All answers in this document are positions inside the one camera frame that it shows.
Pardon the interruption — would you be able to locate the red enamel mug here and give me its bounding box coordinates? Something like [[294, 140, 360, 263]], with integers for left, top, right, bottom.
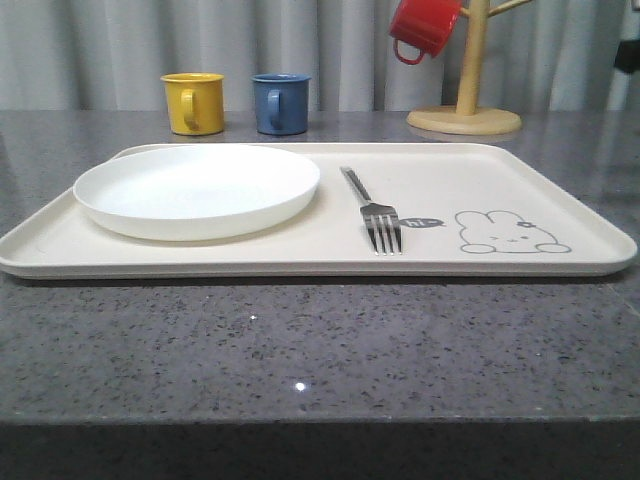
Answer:
[[389, 0, 462, 65]]

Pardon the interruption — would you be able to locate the blue enamel mug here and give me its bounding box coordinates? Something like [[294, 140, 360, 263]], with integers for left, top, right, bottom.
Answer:
[[252, 73, 311, 136]]

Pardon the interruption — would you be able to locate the white round plate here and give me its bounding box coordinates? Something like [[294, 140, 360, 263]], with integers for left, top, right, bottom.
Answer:
[[73, 144, 320, 241]]

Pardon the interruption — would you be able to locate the yellow enamel mug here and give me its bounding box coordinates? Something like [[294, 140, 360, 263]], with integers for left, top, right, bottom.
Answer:
[[161, 72, 225, 136]]

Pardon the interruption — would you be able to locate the beige rabbit serving tray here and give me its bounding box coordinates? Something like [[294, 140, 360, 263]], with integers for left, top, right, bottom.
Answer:
[[1, 143, 637, 279]]

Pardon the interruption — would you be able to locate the silver metal fork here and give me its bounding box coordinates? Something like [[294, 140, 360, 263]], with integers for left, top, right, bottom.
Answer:
[[340, 166, 403, 255]]

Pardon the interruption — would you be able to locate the wooden mug tree stand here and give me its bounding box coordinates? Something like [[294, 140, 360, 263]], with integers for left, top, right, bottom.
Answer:
[[406, 0, 528, 135]]

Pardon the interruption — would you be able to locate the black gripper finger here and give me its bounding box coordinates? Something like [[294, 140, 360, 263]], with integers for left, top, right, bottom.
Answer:
[[614, 39, 640, 73]]

